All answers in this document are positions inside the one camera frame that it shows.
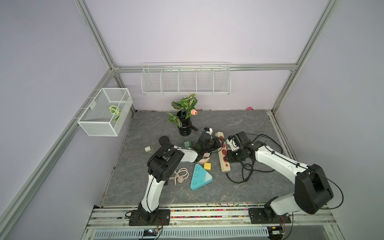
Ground cream power strip red outlets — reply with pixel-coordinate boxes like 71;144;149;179
215;132;231;173

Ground round pink power socket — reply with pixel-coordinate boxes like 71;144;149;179
198;153;211;165

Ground yellow charger plug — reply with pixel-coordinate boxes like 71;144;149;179
204;163;212;171

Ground green charger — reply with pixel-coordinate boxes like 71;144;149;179
184;141;193;148

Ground teal triangular power socket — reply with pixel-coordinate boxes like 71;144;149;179
191;164;213;191

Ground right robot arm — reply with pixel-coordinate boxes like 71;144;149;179
227;132;334;221

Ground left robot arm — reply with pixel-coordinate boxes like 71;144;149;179
138;136;199;222

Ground black plant pot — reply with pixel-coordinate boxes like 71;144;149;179
176;111;198;137

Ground artificial green leaf plant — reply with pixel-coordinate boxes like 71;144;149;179
169;94;198;129

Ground black cylinder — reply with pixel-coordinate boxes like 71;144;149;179
159;136;170;145

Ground green leaf in small basket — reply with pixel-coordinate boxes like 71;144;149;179
109;105;121;116

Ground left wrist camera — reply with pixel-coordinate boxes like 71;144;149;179
202;127;213;135

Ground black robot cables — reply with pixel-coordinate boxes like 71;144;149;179
224;133;284;184

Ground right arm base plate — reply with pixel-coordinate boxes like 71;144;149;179
248;208;292;225

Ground wide white wire basket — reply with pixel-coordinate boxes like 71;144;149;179
141;62;232;95

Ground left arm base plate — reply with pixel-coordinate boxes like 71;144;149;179
129;209;171;227

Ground small white wire basket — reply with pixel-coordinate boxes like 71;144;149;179
77;88;133;137

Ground aluminium rail frame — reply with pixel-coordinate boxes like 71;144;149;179
82;203;345;240

